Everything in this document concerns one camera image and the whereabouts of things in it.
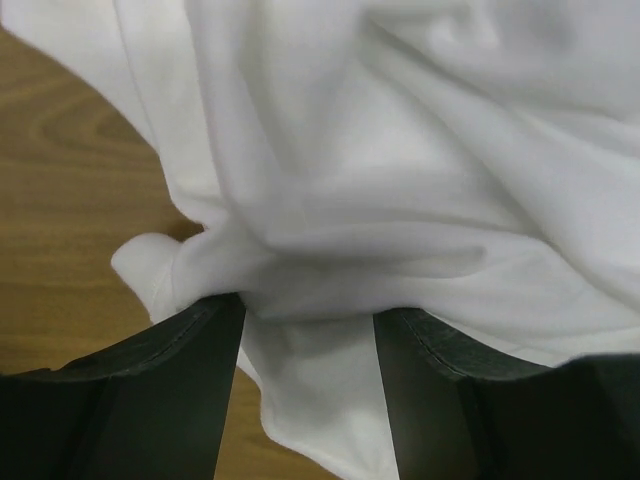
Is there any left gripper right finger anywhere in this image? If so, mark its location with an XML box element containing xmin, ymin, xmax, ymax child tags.
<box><xmin>374</xmin><ymin>309</ymin><xmax>639</xmax><ymax>479</ymax></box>

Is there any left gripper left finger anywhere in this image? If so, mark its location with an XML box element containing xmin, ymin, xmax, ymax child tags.
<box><xmin>1</xmin><ymin>295</ymin><xmax>245</xmax><ymax>479</ymax></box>

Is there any white t shirt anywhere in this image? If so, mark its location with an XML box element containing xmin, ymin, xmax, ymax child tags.
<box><xmin>1</xmin><ymin>1</ymin><xmax>639</xmax><ymax>479</ymax></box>

